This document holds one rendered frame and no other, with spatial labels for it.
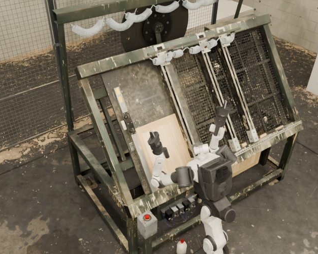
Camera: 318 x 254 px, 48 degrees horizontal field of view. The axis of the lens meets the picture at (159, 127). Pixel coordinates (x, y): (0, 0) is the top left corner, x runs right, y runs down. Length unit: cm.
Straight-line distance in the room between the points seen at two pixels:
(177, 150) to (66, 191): 171
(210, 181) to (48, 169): 263
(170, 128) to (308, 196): 213
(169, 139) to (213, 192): 75
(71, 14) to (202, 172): 163
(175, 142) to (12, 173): 237
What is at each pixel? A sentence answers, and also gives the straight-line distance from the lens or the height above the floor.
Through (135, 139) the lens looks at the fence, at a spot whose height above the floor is 128.
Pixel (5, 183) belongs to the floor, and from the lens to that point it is 474.
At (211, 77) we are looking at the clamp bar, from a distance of 346.
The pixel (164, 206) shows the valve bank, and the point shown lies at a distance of 320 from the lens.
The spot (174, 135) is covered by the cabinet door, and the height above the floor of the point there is 118.
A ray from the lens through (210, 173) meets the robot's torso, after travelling 259.
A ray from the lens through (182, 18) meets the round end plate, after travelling 379.
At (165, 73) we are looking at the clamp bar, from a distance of 320.
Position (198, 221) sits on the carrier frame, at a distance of 385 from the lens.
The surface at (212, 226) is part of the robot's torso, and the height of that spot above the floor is 80.
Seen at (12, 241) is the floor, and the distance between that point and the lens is 414.
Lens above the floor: 322
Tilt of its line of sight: 38 degrees down
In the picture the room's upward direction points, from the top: 1 degrees clockwise
